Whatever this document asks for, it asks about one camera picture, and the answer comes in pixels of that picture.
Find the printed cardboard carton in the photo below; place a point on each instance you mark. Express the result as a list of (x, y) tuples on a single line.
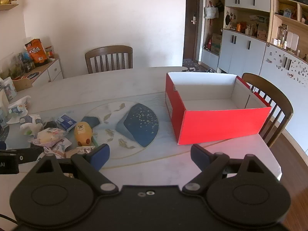
[(216, 43)]

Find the white navy bag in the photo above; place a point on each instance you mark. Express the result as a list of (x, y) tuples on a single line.
[(30, 122)]

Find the white printed torn wrapper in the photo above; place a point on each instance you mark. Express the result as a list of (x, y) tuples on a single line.
[(84, 150)]

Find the clear bag of yellow snack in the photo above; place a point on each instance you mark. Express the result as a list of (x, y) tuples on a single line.
[(48, 137)]

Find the orange snack bag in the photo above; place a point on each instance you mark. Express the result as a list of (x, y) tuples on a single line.
[(36, 51)]

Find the blue white packet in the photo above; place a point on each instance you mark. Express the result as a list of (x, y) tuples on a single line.
[(66, 122)]

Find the black wrapper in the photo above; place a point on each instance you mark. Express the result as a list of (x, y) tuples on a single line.
[(50, 124)]

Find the brown wooden chair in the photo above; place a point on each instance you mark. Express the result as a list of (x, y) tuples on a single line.
[(284, 105), (108, 53)]

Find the white sideboard cabinet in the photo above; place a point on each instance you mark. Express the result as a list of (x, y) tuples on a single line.
[(54, 71)]

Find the pale green packet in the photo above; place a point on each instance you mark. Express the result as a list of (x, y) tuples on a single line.
[(95, 140)]

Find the small brown cardboard box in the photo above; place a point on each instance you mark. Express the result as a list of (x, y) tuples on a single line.
[(22, 84)]

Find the white wood wall cabinet unit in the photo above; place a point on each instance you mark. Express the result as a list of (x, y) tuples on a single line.
[(240, 50)]

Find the clear fish print table mat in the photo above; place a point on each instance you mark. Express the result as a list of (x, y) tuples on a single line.
[(154, 98)]

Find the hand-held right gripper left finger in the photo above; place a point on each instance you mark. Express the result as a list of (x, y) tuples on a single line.
[(102, 155)]

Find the grey tote bag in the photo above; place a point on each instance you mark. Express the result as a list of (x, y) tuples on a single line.
[(211, 12)]

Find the white crumpled tissue pack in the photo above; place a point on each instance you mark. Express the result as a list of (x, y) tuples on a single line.
[(18, 105)]

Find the red cardboard box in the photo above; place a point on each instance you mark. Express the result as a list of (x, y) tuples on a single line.
[(216, 125)]

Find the dark brown door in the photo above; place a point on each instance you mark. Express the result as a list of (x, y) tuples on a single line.
[(191, 0)]

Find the red lid jar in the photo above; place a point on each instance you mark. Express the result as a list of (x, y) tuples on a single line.
[(49, 51)]

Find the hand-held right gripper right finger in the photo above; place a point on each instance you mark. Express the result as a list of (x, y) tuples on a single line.
[(198, 156)]

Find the wooden wall shelf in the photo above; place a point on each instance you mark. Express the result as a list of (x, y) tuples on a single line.
[(8, 6)]

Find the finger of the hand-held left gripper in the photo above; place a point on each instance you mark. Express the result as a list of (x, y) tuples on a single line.
[(28, 155)]

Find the white marble desktop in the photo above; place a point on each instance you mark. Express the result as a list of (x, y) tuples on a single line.
[(144, 84)]

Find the silver brown wrapper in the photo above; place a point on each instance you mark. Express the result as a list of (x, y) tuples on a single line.
[(60, 146)]

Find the yellow bottle-shaped snack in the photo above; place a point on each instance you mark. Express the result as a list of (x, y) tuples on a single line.
[(83, 132)]

